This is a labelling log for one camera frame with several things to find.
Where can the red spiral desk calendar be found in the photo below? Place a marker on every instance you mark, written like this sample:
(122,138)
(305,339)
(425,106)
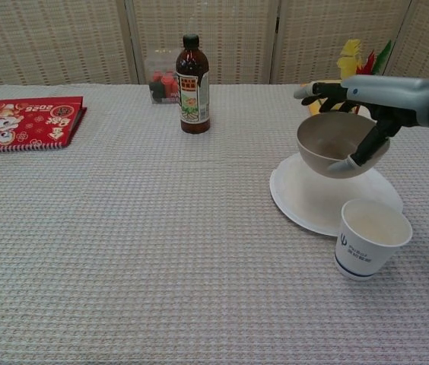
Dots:
(28,121)

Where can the light grey waffle tablecloth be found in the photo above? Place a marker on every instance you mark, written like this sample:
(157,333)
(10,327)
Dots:
(123,247)

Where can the brown drink bottle black cap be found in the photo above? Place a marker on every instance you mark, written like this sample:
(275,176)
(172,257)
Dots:
(193,76)

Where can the beige woven folding screen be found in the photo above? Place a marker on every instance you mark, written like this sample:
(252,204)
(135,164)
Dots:
(66,38)

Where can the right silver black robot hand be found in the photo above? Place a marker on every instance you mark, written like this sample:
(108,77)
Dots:
(385,93)

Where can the white paper cup blue logo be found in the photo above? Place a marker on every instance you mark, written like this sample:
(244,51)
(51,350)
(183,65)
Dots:
(355,258)

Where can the clear plastic box red pieces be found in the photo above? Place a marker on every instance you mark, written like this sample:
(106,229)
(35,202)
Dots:
(161,85)

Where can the white paper plate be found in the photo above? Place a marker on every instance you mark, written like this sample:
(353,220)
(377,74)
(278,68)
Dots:
(306,197)

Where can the colourful feather shuttlecock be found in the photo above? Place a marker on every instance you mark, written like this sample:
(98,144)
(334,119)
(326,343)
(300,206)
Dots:
(349,53)

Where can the beige plastic bowl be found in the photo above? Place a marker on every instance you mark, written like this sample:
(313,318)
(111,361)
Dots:
(319,146)

